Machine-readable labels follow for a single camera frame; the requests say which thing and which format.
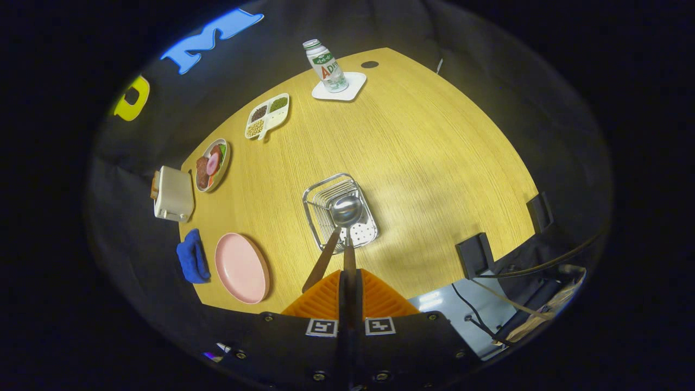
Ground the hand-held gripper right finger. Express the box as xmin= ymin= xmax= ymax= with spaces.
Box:
xmin=348 ymin=269 xmax=482 ymax=389

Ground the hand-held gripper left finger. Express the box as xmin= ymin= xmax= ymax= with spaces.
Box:
xmin=220 ymin=269 xmax=349 ymax=389

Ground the wooden handled metal fork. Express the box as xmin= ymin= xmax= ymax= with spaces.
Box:
xmin=302 ymin=215 xmax=344 ymax=294

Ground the wooden handled metal spoon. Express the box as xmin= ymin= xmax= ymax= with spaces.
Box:
xmin=329 ymin=194 xmax=364 ymax=305

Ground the pink round plate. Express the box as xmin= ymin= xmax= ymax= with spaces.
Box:
xmin=214 ymin=232 xmax=270 ymax=305

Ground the black table edge clamp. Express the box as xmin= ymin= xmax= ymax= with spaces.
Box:
xmin=527 ymin=192 xmax=554 ymax=234
xmin=455 ymin=232 xmax=495 ymax=279

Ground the blue folded towel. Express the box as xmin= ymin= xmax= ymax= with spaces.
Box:
xmin=176 ymin=229 xmax=212 ymax=285

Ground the grey food plate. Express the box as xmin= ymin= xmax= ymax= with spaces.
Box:
xmin=194 ymin=138 xmax=231 ymax=193

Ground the white divided dish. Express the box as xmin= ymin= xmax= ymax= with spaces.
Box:
xmin=244 ymin=93 xmax=290 ymax=142

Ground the white toaster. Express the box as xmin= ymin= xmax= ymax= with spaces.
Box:
xmin=153 ymin=166 xmax=195 ymax=223

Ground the white square coaster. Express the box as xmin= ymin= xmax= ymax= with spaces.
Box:
xmin=311 ymin=72 xmax=368 ymax=102

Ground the black backdrop cloth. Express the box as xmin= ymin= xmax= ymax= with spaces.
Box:
xmin=84 ymin=0 xmax=614 ymax=359

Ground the white drink bottle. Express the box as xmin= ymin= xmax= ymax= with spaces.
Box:
xmin=302 ymin=39 xmax=349 ymax=93

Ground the metal wire basket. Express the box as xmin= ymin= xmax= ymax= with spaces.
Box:
xmin=302 ymin=173 xmax=379 ymax=255

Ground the black cable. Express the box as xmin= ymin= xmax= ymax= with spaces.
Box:
xmin=478 ymin=231 xmax=606 ymax=279

